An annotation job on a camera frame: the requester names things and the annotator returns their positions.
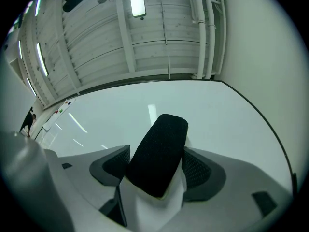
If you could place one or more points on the white ceiling pipe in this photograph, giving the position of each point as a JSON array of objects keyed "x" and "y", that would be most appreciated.
[
  {"x": 200, "y": 33},
  {"x": 211, "y": 37}
]

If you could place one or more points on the large white whiteboard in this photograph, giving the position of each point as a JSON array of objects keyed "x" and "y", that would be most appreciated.
[{"x": 217, "y": 115}]

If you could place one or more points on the thin ceiling conduit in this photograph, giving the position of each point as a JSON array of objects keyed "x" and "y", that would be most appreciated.
[{"x": 165, "y": 37}]

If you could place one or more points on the white paper sheet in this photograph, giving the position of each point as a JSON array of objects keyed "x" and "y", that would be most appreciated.
[{"x": 47, "y": 126}]

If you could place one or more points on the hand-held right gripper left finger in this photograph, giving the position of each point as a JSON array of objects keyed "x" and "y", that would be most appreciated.
[{"x": 79, "y": 178}]

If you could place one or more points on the black felt whiteboard eraser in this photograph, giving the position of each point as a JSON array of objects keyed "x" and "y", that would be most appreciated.
[{"x": 157, "y": 153}]

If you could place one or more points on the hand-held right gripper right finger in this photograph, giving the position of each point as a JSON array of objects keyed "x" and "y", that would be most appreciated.
[{"x": 231, "y": 185}]

